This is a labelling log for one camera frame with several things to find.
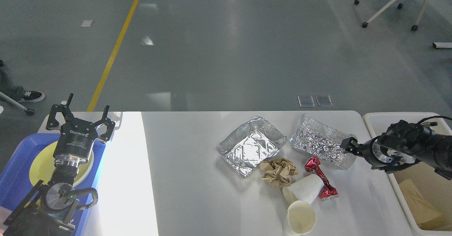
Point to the lying white paper cup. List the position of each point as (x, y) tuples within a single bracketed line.
[(306, 189)]

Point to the yellow translucent plate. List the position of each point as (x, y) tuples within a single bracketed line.
[(43, 166)]

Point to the white plastic waste bin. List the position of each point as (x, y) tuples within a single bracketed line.
[(377, 123)]

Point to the white bar on floor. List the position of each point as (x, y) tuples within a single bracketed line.
[(442, 45)]

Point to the upright white paper cup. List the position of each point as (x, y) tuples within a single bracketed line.
[(300, 219)]

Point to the white office chair left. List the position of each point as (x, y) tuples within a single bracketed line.
[(28, 111)]

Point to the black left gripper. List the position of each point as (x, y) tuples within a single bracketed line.
[(77, 137)]

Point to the floor socket cover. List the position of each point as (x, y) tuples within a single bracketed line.
[(306, 101), (324, 101)]

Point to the right floor socket cover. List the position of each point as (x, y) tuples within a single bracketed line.
[(324, 101)]

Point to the brown paper bag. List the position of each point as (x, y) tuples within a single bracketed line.
[(429, 206)]

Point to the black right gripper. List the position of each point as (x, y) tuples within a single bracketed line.
[(370, 151)]

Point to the square aluminium foil tray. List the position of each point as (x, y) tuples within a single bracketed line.
[(250, 144)]

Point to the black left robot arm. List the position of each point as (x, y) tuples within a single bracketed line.
[(47, 209)]

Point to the red crumpled wrapper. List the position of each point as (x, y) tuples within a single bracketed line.
[(327, 191)]

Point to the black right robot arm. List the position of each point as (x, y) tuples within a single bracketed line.
[(403, 145)]

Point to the crumpled brown paper ball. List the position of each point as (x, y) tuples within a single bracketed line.
[(278, 172)]

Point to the left floor socket cover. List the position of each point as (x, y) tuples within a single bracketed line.
[(306, 101)]

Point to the person leg with sneaker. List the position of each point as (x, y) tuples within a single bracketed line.
[(17, 92)]

